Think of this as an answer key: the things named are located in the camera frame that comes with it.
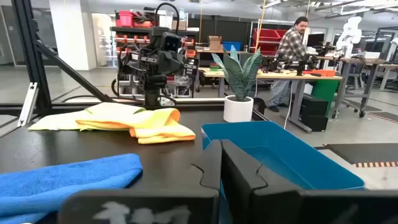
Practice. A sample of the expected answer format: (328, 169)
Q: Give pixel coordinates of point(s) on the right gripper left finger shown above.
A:
(140, 208)

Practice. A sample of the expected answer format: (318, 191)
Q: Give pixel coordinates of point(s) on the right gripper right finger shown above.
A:
(311, 208)

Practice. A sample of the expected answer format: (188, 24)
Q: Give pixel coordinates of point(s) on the orange microfiber towel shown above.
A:
(155, 124)

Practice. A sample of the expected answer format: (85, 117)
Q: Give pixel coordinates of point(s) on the blue microfiber towel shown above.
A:
(62, 186)

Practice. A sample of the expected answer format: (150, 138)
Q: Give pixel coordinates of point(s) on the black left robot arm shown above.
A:
(152, 91)

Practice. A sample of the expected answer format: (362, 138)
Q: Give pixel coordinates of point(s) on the lime green microfiber towel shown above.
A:
(62, 123)

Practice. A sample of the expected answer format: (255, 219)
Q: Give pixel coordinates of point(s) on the black storage shelf rack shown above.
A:
(127, 29)

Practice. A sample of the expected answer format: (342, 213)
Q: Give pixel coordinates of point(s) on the pink plastic bin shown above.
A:
(126, 19)

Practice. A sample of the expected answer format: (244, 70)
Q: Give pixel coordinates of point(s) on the cardboard box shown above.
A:
(215, 43)

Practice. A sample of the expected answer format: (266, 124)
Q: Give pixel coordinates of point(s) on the blue plastic bin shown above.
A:
(280, 149)

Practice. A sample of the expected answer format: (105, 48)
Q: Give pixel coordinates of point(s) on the small blue storage bin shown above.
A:
(231, 46)

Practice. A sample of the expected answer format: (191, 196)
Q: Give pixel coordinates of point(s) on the hazard-striped black floor mat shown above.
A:
(385, 115)
(367, 152)

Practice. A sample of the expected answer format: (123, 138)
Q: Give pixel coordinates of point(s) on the snake plant in white pot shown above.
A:
(237, 109)

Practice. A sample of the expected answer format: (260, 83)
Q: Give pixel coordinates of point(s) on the black desktop computer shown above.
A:
(314, 112)

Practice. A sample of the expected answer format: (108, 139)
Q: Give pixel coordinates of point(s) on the red storage bin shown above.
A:
(267, 35)

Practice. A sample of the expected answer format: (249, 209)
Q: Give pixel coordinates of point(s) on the green waste bin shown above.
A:
(325, 93)

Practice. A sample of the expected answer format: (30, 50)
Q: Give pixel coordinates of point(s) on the wooden top workbench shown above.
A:
(280, 75)

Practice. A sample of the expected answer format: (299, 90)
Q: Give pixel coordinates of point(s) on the orange tray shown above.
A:
(326, 73)

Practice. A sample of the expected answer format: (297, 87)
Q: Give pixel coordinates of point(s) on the person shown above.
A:
(290, 46)

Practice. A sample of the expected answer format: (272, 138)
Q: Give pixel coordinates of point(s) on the black robot arms on workbench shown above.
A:
(298, 63)

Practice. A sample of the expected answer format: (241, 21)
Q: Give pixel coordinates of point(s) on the grey rolling table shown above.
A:
(367, 61)

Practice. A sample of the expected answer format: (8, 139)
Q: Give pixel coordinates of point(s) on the black monitor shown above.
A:
(315, 40)

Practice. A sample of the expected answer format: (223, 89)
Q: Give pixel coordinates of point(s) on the white robot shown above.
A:
(351, 31)

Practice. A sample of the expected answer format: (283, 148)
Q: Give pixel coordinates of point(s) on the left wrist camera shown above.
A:
(172, 42)

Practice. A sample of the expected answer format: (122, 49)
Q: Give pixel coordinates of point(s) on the black frame support struts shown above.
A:
(29, 46)

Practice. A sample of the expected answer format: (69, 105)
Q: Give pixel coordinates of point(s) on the silver aluminium bracket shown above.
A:
(28, 102)

